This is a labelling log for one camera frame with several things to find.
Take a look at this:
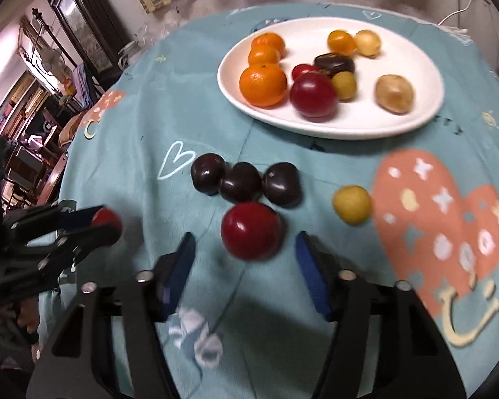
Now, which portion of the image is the small yellow-green fruit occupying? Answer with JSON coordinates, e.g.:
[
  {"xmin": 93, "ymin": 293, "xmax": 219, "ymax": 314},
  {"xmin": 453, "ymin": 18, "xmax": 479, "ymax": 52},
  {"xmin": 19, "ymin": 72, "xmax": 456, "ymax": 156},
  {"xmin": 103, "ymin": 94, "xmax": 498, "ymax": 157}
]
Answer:
[
  {"xmin": 332, "ymin": 185, "xmax": 373, "ymax": 225},
  {"xmin": 332, "ymin": 71, "xmax": 357, "ymax": 101}
]

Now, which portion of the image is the small red plum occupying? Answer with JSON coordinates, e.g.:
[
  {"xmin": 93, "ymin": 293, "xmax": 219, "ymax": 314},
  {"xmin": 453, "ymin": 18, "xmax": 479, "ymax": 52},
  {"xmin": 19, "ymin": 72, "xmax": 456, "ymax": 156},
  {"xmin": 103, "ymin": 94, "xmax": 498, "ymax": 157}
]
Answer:
[
  {"xmin": 90, "ymin": 208, "xmax": 123, "ymax": 233},
  {"xmin": 291, "ymin": 63, "xmax": 319, "ymax": 81}
]

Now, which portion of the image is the person's left hand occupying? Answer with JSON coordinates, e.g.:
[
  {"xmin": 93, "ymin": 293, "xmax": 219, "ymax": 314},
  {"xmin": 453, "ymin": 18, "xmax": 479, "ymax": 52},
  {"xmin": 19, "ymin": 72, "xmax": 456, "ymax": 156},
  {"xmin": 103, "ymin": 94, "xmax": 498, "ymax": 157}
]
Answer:
[{"xmin": 0, "ymin": 293, "xmax": 42, "ymax": 362}]

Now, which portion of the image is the teal printed tablecloth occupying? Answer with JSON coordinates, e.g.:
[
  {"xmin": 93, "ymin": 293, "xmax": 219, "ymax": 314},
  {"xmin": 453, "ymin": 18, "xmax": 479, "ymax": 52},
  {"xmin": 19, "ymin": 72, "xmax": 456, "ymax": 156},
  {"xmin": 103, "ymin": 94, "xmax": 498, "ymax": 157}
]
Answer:
[{"xmin": 37, "ymin": 2, "xmax": 499, "ymax": 399}]

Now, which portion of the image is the white cable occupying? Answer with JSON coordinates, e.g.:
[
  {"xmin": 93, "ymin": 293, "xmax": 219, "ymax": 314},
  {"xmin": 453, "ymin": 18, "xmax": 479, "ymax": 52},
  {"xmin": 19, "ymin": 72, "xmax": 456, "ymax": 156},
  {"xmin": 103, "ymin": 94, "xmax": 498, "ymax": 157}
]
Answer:
[{"xmin": 438, "ymin": 0, "xmax": 477, "ymax": 26}]

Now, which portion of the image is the standing fan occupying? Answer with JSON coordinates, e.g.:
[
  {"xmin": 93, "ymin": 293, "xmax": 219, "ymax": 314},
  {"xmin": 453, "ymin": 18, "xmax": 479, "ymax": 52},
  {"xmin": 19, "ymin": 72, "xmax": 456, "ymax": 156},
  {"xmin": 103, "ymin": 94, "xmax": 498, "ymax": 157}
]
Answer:
[{"xmin": 39, "ymin": 46, "xmax": 63, "ymax": 71}]

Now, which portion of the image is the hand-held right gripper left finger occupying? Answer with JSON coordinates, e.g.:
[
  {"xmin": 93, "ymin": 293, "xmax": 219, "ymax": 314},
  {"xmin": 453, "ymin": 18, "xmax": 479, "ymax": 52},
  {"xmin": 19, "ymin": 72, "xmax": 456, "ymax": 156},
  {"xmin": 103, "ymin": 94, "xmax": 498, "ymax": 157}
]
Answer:
[{"xmin": 27, "ymin": 232, "xmax": 197, "ymax": 399}]

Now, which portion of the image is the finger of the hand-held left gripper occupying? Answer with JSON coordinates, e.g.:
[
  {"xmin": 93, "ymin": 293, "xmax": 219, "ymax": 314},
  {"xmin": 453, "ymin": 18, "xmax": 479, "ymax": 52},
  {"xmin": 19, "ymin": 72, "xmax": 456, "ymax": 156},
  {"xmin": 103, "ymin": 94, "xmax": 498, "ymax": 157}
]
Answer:
[
  {"xmin": 37, "ymin": 223, "xmax": 124, "ymax": 288},
  {"xmin": 3, "ymin": 204, "xmax": 105, "ymax": 242}
]

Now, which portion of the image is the orange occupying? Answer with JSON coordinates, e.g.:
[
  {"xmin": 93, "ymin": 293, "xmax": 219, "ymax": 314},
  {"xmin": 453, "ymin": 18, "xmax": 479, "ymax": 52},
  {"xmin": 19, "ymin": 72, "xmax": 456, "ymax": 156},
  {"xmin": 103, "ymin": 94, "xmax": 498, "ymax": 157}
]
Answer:
[
  {"xmin": 239, "ymin": 63, "xmax": 288, "ymax": 108},
  {"xmin": 251, "ymin": 33, "xmax": 286, "ymax": 57},
  {"xmin": 327, "ymin": 30, "xmax": 357, "ymax": 56},
  {"xmin": 248, "ymin": 46, "xmax": 282, "ymax": 67}
]

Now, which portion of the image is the dark brown wrinkled fruit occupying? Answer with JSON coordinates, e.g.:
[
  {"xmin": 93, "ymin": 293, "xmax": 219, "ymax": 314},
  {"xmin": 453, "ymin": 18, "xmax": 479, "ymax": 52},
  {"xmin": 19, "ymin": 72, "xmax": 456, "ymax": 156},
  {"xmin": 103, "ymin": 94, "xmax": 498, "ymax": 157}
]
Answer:
[{"xmin": 314, "ymin": 52, "xmax": 355, "ymax": 77}]

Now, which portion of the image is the large red plum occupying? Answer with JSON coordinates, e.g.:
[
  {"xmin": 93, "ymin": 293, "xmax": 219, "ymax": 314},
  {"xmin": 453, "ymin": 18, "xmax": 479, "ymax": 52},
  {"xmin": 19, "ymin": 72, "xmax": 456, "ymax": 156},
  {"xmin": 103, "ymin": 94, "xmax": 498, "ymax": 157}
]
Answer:
[
  {"xmin": 290, "ymin": 72, "xmax": 339, "ymax": 119},
  {"xmin": 221, "ymin": 201, "xmax": 284, "ymax": 262}
]

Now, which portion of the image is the yellow guava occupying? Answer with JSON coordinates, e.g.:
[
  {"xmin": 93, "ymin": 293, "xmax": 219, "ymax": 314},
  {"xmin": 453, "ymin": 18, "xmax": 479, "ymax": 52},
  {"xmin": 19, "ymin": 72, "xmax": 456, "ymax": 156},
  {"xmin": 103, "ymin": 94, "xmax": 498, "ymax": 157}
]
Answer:
[{"xmin": 353, "ymin": 30, "xmax": 382, "ymax": 58}]

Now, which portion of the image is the brown cushion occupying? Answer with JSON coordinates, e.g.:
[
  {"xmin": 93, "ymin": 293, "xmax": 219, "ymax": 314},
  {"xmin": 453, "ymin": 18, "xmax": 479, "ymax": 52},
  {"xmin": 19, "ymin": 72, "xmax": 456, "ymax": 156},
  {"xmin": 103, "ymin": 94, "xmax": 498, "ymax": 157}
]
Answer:
[{"xmin": 58, "ymin": 110, "xmax": 88, "ymax": 144}]

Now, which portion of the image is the dark wooden framed mirror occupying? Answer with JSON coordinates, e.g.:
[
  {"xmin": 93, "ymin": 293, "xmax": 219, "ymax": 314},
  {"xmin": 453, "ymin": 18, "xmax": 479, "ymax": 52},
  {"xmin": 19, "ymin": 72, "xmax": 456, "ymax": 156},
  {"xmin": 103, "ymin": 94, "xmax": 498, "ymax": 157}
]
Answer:
[{"xmin": 44, "ymin": 0, "xmax": 129, "ymax": 79}]

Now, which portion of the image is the tan round fruit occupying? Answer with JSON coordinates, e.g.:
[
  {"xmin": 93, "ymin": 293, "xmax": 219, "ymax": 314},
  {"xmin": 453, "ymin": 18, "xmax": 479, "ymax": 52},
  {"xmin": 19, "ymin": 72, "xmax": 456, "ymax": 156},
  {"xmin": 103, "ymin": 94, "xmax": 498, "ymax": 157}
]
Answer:
[{"xmin": 375, "ymin": 75, "xmax": 415, "ymax": 114}]

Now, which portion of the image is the dark purple plum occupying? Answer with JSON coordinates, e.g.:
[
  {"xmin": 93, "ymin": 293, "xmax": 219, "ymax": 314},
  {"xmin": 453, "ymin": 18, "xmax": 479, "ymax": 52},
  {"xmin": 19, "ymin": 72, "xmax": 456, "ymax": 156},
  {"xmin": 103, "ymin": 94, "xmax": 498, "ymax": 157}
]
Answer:
[
  {"xmin": 219, "ymin": 162, "xmax": 263, "ymax": 203},
  {"xmin": 262, "ymin": 162, "xmax": 302, "ymax": 208},
  {"xmin": 190, "ymin": 153, "xmax": 226, "ymax": 195}
]

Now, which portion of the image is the dark wooden coat stand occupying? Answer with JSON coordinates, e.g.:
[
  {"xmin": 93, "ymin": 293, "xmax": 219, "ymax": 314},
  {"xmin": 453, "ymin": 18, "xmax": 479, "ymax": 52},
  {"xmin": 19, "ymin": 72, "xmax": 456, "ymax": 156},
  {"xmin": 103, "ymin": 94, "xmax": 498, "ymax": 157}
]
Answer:
[{"xmin": 29, "ymin": 8, "xmax": 88, "ymax": 92}]

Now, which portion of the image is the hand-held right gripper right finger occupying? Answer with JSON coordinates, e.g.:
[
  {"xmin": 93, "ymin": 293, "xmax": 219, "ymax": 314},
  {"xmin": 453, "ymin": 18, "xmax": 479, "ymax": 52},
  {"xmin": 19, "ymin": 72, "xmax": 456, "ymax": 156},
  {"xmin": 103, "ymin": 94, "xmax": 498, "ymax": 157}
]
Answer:
[{"xmin": 295, "ymin": 231, "xmax": 466, "ymax": 399}]

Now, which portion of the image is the white plate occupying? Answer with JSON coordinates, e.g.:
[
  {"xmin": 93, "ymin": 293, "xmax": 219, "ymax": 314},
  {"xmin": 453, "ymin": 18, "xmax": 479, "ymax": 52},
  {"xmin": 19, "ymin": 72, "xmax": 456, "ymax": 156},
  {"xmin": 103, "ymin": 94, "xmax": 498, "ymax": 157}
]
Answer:
[{"xmin": 216, "ymin": 17, "xmax": 445, "ymax": 141}]

